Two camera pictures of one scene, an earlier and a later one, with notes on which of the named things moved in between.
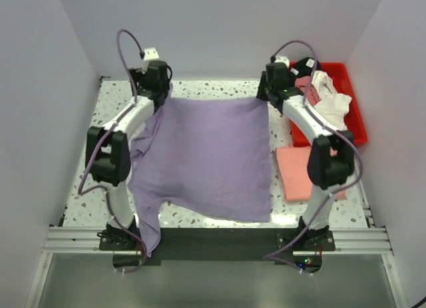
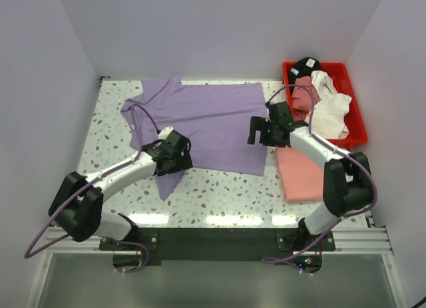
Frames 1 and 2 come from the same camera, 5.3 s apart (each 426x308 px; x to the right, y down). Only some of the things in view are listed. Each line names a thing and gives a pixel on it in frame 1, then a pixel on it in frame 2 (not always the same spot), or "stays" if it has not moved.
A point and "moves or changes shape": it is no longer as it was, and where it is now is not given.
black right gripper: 260,93 -> 259,124
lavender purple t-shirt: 210,157 moves or changes shape
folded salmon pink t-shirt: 293,163 stays
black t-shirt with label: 305,66 stays
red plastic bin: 340,76 stays
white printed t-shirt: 333,107 stays
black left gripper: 138,77 -> 184,163
